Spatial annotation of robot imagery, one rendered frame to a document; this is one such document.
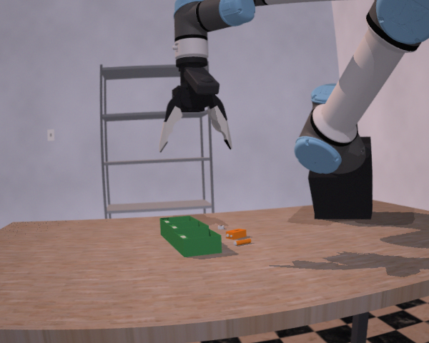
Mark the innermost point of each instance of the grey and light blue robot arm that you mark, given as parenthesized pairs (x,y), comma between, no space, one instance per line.
(329,141)

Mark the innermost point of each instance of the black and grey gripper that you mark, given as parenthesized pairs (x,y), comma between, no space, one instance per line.
(192,102)

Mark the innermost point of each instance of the green rack of three bins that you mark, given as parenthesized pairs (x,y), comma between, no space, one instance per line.
(202,240)

